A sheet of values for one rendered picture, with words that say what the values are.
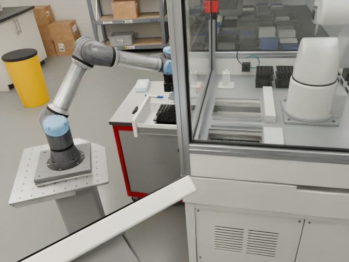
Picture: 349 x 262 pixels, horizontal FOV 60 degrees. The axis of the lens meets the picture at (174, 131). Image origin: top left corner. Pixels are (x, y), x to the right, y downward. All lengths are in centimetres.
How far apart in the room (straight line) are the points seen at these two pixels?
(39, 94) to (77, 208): 265
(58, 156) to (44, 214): 106
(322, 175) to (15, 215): 221
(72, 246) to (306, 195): 82
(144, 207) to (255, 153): 49
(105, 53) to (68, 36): 447
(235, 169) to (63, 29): 515
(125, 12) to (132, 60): 393
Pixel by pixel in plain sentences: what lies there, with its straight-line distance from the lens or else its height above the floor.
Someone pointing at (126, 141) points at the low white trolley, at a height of 60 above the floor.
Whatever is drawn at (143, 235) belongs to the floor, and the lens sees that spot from 221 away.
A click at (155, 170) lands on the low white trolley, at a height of 37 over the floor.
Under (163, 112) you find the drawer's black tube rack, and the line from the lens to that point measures 167.
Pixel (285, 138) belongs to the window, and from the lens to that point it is 105.
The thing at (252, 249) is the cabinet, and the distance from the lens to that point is 146.
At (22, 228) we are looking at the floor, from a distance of 257.
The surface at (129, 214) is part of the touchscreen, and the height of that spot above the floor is 119.
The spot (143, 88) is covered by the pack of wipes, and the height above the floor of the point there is 80.
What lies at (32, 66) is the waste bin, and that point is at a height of 51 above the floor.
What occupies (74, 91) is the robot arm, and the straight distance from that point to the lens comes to 164.
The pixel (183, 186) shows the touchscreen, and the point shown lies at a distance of 77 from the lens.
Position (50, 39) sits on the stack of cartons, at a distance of 611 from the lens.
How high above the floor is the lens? 171
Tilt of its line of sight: 33 degrees down
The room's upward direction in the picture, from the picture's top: 5 degrees counter-clockwise
